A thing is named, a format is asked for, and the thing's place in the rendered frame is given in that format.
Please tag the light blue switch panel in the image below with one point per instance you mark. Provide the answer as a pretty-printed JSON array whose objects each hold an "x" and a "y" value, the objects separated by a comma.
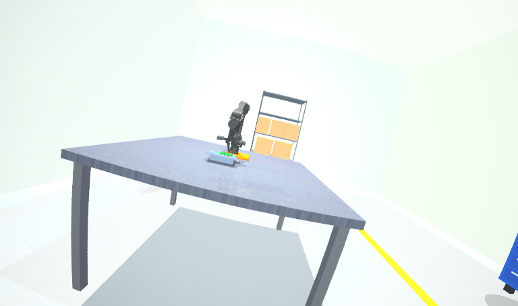
[{"x": 222, "y": 157}]

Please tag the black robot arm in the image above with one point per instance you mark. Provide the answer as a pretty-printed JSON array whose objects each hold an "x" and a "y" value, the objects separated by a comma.
[{"x": 237, "y": 117}]

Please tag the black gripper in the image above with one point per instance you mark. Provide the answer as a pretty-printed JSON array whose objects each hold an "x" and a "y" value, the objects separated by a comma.
[{"x": 219, "y": 137}]

